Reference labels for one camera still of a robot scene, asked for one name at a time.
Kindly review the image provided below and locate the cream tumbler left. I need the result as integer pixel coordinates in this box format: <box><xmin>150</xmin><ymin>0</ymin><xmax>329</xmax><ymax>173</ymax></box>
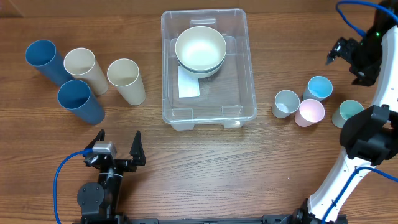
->
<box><xmin>63</xmin><ymin>47</ymin><xmax>109</xmax><ymax>95</ymax></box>

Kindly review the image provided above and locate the dark blue tumbler front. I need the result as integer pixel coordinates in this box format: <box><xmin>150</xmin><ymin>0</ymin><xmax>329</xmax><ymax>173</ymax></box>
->
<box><xmin>57</xmin><ymin>80</ymin><xmax>105</xmax><ymax>125</ymax></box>

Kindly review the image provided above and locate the blue left camera cable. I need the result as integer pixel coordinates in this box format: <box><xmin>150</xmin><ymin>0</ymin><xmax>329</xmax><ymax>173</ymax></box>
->
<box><xmin>53</xmin><ymin>148</ymin><xmax>94</xmax><ymax>224</ymax></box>

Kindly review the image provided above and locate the teal small cup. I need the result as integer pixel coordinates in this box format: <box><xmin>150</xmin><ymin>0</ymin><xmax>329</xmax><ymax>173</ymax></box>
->
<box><xmin>331</xmin><ymin>100</ymin><xmax>364</xmax><ymax>128</ymax></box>

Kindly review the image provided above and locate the grey small cup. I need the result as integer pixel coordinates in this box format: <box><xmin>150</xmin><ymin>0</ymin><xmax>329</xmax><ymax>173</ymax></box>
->
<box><xmin>272</xmin><ymin>90</ymin><xmax>300</xmax><ymax>118</ymax></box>

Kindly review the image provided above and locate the light blue small cup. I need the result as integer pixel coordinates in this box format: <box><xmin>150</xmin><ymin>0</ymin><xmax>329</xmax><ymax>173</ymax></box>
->
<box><xmin>303</xmin><ymin>76</ymin><xmax>333</xmax><ymax>101</ymax></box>

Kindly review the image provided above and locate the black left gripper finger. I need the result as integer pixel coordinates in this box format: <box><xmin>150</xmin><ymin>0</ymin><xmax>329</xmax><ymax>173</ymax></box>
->
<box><xmin>129</xmin><ymin>131</ymin><xmax>146</xmax><ymax>166</ymax></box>
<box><xmin>85</xmin><ymin>129</ymin><xmax>105</xmax><ymax>149</ymax></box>

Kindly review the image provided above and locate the white label in bin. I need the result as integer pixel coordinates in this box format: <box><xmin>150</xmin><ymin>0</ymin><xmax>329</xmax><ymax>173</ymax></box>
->
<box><xmin>178</xmin><ymin>66</ymin><xmax>200</xmax><ymax>98</ymax></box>

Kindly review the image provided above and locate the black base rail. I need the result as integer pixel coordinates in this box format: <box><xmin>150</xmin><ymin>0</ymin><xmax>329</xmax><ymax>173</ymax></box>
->
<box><xmin>73</xmin><ymin>215</ymin><xmax>292</xmax><ymax>224</ymax></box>

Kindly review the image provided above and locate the cream tumbler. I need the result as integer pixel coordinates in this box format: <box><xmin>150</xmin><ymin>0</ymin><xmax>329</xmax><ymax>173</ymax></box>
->
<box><xmin>63</xmin><ymin>47</ymin><xmax>109</xmax><ymax>95</ymax></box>
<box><xmin>107</xmin><ymin>58</ymin><xmax>146</xmax><ymax>105</ymax></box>

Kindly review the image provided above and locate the pink small cup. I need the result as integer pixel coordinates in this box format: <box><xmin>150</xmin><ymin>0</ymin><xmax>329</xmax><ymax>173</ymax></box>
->
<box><xmin>295</xmin><ymin>99</ymin><xmax>325</xmax><ymax>127</ymax></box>

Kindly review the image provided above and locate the clear plastic storage bin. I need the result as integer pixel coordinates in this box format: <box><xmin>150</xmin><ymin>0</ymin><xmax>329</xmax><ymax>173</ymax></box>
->
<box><xmin>161</xmin><ymin>8</ymin><xmax>257</xmax><ymax>131</ymax></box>

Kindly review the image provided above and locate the dark blue bowl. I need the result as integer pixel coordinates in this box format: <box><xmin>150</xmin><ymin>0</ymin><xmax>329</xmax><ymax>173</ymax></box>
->
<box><xmin>176</xmin><ymin>57</ymin><xmax>226</xmax><ymax>73</ymax></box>

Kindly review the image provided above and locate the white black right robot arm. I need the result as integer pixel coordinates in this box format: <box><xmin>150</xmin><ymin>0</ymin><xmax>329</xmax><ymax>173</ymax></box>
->
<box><xmin>282</xmin><ymin>1</ymin><xmax>397</xmax><ymax>223</ymax></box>

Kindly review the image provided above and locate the cream tumbler centre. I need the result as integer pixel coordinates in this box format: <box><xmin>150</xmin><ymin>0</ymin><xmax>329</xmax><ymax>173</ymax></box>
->
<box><xmin>107</xmin><ymin>58</ymin><xmax>146</xmax><ymax>105</ymax></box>

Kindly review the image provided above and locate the dark blue tumbler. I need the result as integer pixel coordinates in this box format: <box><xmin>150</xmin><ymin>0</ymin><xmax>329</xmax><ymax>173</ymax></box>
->
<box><xmin>57</xmin><ymin>80</ymin><xmax>105</xmax><ymax>125</ymax></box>
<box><xmin>25</xmin><ymin>40</ymin><xmax>74</xmax><ymax>86</ymax></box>

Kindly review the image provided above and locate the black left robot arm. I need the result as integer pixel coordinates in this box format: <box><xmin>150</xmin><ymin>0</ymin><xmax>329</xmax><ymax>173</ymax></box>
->
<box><xmin>77</xmin><ymin>129</ymin><xmax>146</xmax><ymax>224</ymax></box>

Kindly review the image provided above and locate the dark blue tumbler far left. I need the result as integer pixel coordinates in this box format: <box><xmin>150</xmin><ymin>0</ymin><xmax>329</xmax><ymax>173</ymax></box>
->
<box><xmin>25</xmin><ymin>40</ymin><xmax>74</xmax><ymax>86</ymax></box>

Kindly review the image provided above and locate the cream bowl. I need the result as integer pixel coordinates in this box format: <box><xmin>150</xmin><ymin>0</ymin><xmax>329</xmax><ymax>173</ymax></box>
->
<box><xmin>175</xmin><ymin>26</ymin><xmax>227</xmax><ymax>70</ymax></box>
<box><xmin>179</xmin><ymin>62</ymin><xmax>222</xmax><ymax>78</ymax></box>

